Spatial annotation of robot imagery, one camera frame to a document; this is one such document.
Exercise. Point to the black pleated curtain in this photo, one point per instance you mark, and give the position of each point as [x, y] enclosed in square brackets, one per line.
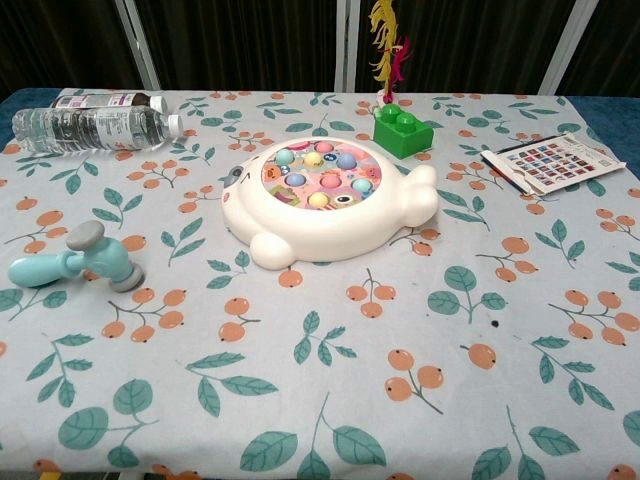
[240, 45]

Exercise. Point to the floral fruit print tablecloth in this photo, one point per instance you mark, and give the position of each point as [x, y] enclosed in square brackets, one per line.
[320, 325]

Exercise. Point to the clear plastic water bottle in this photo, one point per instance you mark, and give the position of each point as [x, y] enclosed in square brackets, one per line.
[90, 129]

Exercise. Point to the yellow and pink feathers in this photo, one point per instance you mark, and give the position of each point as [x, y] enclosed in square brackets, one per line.
[386, 55]

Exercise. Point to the light blue toy hammer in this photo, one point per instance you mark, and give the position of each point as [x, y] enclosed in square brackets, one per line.
[100, 255]

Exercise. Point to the dark bottle with white cap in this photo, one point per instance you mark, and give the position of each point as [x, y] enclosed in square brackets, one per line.
[107, 100]

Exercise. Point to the green toy building block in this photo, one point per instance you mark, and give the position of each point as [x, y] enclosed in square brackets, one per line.
[402, 131]

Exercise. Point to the white whack-a-mole toy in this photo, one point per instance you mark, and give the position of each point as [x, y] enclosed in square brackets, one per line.
[320, 220]

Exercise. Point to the printed card booklet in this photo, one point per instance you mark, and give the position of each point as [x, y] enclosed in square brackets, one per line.
[550, 162]

